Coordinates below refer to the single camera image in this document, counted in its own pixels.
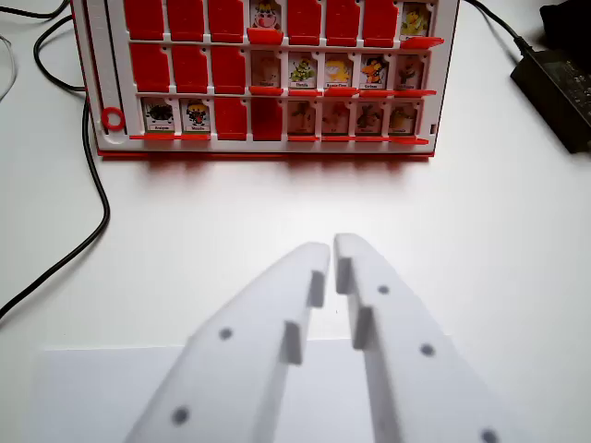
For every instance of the black power adapter box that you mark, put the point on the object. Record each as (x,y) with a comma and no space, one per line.
(554,92)

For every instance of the red and white game board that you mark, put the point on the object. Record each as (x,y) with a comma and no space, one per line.
(111,69)

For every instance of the dark black object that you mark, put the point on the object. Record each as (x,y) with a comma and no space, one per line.
(568,18)

